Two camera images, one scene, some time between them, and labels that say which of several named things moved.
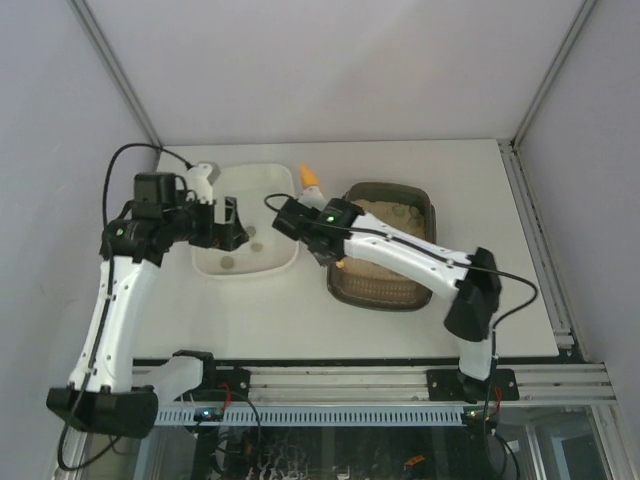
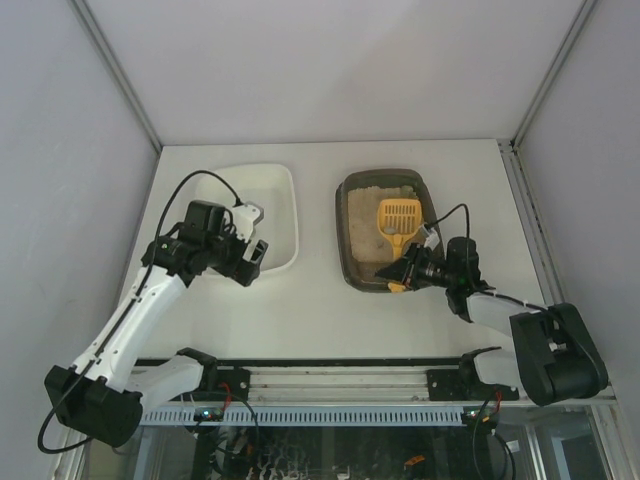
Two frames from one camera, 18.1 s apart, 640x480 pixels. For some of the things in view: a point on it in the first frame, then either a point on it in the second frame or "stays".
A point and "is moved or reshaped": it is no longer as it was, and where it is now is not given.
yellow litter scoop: (308, 180) → (398, 219)
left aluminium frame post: (118, 71) stays
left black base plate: (221, 385) stays
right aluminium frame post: (568, 43) stays
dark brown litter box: (365, 284) is moved or reshaped
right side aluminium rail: (536, 242) stays
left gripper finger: (237, 233) → (259, 252)
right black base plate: (450, 385) stays
